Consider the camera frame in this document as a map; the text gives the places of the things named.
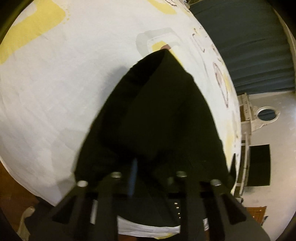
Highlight white ornate vanity with mirror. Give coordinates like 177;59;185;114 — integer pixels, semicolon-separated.
238;93;280;141

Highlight black pants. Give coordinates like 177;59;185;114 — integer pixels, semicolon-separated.
74;49;230;227

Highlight white tv console shelf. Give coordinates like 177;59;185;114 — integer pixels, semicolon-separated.
234;133;251;198

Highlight white patterned bed sheet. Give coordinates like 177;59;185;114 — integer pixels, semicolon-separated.
0;0;243;240

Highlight dark green curtain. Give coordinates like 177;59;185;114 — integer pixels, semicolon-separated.
190;0;295;95

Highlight black television screen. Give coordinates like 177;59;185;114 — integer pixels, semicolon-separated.
247;144;271;187

